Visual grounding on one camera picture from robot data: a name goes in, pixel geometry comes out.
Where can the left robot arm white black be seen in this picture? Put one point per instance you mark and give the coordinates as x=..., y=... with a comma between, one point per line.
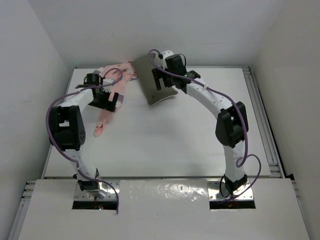
x=66, y=129

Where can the white front cover panel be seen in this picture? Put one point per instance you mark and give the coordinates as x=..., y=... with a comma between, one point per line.
x=163, y=210

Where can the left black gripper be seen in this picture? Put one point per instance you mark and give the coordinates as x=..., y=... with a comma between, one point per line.
x=107, y=105

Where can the grey orange patterned pillow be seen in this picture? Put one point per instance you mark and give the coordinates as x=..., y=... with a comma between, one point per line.
x=143, y=69

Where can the left aluminium frame rail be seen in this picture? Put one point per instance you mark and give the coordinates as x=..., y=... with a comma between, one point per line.
x=22, y=210

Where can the pink cartoon print pillowcase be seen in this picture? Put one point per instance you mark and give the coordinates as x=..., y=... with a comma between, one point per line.
x=121, y=74

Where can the aluminium frame rail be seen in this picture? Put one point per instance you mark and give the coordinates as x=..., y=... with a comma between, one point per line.
x=22, y=210
x=268, y=141

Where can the right aluminium frame rail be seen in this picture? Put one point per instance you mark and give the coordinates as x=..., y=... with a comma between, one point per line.
x=268, y=141

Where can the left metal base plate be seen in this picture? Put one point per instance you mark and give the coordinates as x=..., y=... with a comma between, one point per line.
x=104, y=193

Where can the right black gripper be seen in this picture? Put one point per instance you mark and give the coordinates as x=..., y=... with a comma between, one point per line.
x=160, y=79

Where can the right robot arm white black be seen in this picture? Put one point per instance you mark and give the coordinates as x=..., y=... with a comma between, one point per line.
x=231, y=117

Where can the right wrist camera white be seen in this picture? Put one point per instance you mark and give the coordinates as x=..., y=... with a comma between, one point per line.
x=162, y=58

